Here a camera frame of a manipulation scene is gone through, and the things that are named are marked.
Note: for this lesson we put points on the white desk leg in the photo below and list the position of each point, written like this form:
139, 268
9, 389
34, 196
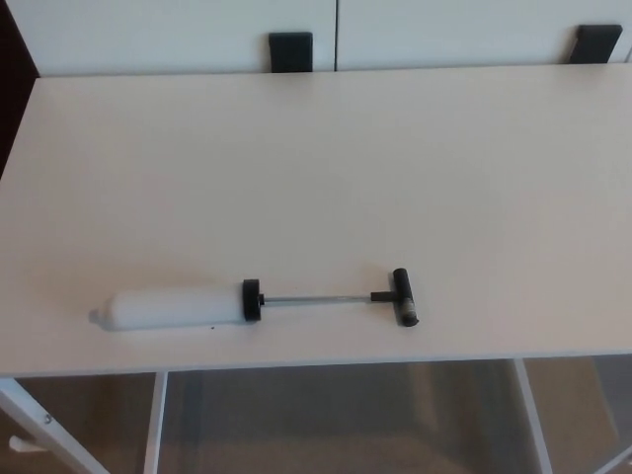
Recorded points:
155, 424
531, 424

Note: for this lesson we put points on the white cabinet door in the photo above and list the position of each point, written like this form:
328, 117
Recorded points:
148, 29
444, 24

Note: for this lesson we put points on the white slanted bar with screw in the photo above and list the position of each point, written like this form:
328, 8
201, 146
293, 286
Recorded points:
44, 434

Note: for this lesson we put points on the black bracket right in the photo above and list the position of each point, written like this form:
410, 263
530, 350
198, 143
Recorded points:
595, 44

